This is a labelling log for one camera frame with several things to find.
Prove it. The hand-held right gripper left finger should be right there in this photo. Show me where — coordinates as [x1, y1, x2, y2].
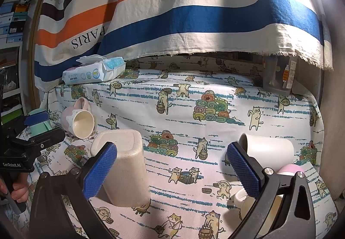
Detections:
[29, 142, 118, 239]

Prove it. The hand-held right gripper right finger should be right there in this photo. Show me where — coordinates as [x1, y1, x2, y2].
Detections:
[226, 141, 316, 239]

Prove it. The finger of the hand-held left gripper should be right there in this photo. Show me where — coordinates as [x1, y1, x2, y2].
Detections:
[16, 126, 66, 154]
[24, 110, 50, 127]

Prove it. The teal plastic cup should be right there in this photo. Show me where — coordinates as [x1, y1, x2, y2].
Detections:
[28, 109, 55, 137]

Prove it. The beige square plastic cup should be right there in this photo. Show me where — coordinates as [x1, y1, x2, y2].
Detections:
[90, 129, 152, 208]

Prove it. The white round cup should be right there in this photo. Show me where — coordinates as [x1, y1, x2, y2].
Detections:
[238, 133, 295, 167]

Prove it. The person's left hand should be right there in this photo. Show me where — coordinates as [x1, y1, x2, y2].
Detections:
[0, 174, 29, 203]

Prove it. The white and pink mug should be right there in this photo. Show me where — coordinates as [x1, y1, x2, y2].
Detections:
[233, 164, 306, 230]

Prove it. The pink ceramic mug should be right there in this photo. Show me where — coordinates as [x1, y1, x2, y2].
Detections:
[61, 97, 97, 139]

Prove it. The white storage shelf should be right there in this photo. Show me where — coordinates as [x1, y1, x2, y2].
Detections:
[0, 40, 27, 121]

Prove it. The wet wipes pack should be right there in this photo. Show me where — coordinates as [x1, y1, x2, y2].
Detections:
[62, 54, 127, 85]

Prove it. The cat printed table cloth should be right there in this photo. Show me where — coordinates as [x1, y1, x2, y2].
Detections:
[16, 56, 339, 239]

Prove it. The clear plastic container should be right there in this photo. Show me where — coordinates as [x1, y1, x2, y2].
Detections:
[261, 54, 298, 95]

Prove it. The stack of storage boxes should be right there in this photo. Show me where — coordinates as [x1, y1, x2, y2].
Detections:
[0, 0, 35, 43]

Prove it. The striped blanket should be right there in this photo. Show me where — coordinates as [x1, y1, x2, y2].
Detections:
[34, 0, 335, 92]

